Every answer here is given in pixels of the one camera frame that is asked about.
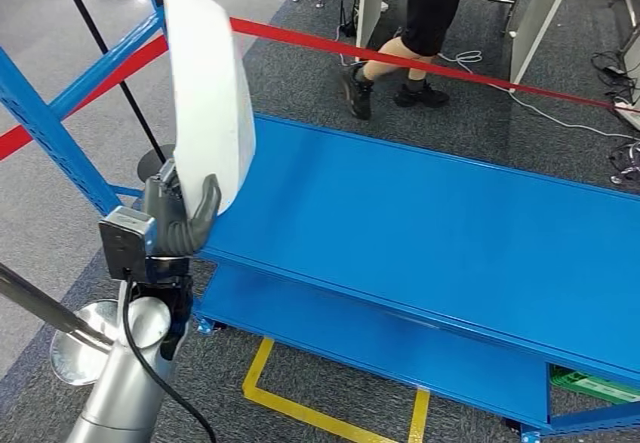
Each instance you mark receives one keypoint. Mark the black pole with round base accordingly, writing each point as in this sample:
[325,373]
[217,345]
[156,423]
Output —
[150,165]

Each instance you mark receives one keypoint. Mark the green plastic crate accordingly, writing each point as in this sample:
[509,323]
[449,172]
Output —
[590,387]

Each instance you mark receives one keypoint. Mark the chrome stanchion with round base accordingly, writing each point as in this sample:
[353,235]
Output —
[75,360]

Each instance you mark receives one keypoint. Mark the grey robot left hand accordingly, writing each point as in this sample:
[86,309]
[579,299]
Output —
[172,228]

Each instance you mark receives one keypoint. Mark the white desk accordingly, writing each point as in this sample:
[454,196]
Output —
[370,3]
[632,69]

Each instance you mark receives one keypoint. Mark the red barrier belt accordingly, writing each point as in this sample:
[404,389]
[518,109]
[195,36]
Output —
[20,138]
[450,72]

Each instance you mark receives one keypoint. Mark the person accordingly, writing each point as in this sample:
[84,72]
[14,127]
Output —
[435,9]

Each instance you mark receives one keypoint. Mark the black power adapter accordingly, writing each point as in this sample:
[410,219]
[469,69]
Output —
[348,22]

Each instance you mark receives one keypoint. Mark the white curved plastic part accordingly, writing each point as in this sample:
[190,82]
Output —
[210,95]

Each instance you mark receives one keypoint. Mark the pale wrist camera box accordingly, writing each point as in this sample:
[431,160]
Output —
[125,241]

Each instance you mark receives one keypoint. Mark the blue metal shelf rack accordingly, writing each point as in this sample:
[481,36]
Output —
[425,228]

